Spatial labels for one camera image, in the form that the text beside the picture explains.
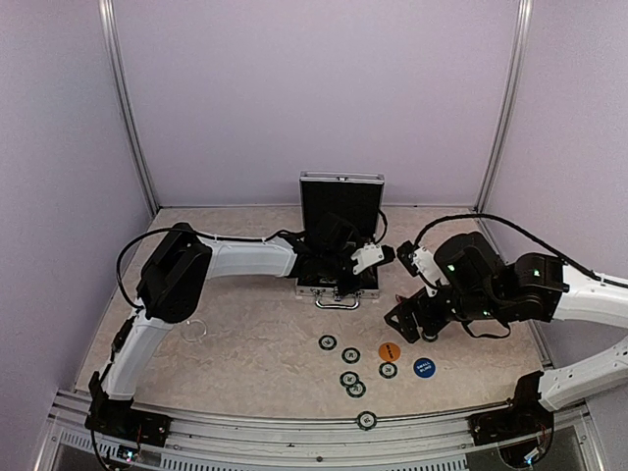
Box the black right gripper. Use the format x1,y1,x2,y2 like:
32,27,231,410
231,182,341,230
385,284,505,342

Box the green poker chip stack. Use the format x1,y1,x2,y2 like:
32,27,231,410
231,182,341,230
422,333,439,342

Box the aluminium poker set case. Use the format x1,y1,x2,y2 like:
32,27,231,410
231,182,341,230
294,171,388,310

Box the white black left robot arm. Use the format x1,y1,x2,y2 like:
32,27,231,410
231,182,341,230
85,214,366,437

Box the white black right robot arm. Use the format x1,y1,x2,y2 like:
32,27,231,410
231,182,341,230
385,218,627,444

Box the orange big blind button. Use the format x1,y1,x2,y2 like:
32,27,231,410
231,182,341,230
378,341,401,363

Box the blue small blind button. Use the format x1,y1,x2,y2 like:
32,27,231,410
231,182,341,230
413,357,437,379

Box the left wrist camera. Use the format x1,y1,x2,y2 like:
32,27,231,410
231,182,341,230
350,243,395,275

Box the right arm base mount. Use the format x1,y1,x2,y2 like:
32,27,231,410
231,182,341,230
467,409,520,446

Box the clear plastic ring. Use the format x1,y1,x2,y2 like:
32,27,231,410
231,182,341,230
181,318,206,342

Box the front aluminium rail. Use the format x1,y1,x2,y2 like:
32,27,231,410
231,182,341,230
34,392,609,470

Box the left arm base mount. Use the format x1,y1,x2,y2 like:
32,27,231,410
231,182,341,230
85,407,172,447

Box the right aluminium frame post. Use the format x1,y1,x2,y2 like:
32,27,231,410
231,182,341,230
474,0,534,212

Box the aluminium frame post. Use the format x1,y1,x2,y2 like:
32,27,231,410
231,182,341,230
98,0,160,216
474,0,534,212

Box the left aluminium frame post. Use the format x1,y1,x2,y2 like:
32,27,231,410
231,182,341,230
98,0,160,216

